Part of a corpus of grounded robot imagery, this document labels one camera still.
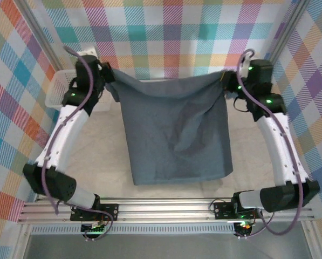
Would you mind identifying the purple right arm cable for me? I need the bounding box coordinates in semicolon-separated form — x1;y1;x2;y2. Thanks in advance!
235;48;304;240

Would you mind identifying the white plastic mesh basket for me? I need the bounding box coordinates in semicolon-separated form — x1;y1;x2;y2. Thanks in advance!
45;70;110;113

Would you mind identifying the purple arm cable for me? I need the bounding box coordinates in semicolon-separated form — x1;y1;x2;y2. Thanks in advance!
41;46;113;241
235;48;304;240

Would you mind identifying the slotted grey cable duct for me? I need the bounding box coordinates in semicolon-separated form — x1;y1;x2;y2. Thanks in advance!
31;225;237;235

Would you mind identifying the aluminium frame post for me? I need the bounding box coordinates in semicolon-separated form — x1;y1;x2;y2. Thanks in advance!
268;0;312;64
16;0;66;71

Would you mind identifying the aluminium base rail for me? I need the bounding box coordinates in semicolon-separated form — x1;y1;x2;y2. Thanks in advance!
17;196;316;225

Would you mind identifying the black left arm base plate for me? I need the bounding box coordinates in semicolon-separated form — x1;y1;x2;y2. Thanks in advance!
70;203;120;222

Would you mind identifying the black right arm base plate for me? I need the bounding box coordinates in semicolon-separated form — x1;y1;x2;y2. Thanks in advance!
214;201;264;220

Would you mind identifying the grey t-shirt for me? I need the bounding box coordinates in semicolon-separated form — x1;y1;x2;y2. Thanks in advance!
104;69;234;186

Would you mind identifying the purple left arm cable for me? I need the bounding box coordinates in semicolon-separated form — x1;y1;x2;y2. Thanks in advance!
41;46;113;241

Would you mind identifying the grey metal plate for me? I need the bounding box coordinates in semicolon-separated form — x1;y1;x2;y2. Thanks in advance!
24;234;312;259

